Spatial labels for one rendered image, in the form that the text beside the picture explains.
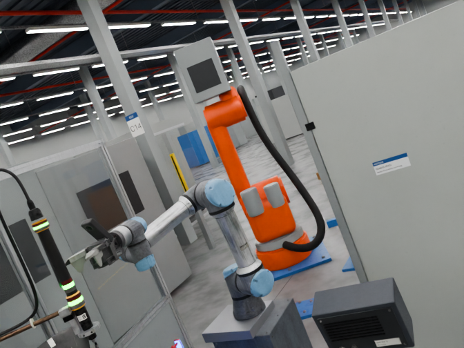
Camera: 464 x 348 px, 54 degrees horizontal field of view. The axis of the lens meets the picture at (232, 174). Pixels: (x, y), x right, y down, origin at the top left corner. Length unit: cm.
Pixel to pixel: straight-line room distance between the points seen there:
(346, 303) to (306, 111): 158
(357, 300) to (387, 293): 9
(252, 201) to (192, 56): 174
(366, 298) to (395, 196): 148
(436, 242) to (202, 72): 321
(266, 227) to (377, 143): 272
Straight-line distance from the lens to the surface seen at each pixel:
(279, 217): 527
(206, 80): 520
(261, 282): 195
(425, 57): 276
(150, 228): 188
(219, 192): 183
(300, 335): 226
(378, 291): 149
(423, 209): 292
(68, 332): 168
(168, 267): 621
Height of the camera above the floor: 190
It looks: 7 degrees down
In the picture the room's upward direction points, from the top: 22 degrees counter-clockwise
